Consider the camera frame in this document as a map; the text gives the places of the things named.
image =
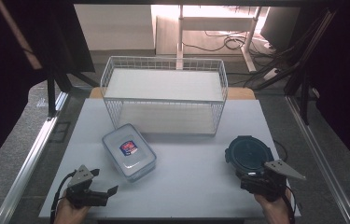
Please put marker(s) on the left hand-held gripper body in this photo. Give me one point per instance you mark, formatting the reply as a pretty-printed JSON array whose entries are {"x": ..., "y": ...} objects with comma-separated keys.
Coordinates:
[{"x": 84, "y": 196}]

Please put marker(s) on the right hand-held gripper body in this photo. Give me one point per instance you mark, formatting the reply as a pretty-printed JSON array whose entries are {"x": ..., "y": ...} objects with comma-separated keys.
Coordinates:
[{"x": 269, "y": 185}]

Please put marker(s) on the clear rectangular food container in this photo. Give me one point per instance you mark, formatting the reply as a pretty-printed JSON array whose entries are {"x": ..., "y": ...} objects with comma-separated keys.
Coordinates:
[{"x": 126, "y": 165}]

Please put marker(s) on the dark blue round lid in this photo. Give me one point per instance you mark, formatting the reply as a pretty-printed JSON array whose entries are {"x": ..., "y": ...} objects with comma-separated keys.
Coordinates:
[{"x": 247, "y": 154}]

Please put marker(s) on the person's left hand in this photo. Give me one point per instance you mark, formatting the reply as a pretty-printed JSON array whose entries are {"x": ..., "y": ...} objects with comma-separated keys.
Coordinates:
[{"x": 68, "y": 213}]

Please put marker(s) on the person's right hand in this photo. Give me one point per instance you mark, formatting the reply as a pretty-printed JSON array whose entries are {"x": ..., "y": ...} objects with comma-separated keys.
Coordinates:
[{"x": 277, "y": 211}]

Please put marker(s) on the white table board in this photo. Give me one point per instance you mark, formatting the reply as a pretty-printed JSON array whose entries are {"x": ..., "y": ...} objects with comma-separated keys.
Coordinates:
[{"x": 188, "y": 180}]

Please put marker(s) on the wooden table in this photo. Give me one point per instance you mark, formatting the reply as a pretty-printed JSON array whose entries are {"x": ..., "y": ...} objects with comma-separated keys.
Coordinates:
[{"x": 241, "y": 93}]

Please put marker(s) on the white power strip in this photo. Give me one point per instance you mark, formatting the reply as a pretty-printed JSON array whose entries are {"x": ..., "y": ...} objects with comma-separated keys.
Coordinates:
[{"x": 270, "y": 74}]

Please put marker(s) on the dark curtain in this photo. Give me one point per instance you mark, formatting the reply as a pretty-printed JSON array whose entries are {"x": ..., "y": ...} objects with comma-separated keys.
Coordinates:
[
  {"x": 1, "y": 77},
  {"x": 347, "y": 77}
]

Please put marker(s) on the aluminium frame rail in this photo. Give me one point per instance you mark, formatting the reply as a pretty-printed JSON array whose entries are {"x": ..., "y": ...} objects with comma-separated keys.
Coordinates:
[
  {"x": 29, "y": 161},
  {"x": 319, "y": 161}
]

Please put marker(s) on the black frame strut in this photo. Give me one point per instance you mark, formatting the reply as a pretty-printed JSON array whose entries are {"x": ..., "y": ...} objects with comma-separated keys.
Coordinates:
[
  {"x": 51, "y": 99},
  {"x": 304, "y": 99}
]

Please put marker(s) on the white desk frame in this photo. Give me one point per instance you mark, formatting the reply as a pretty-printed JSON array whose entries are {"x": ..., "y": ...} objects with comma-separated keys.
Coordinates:
[{"x": 180, "y": 37}]

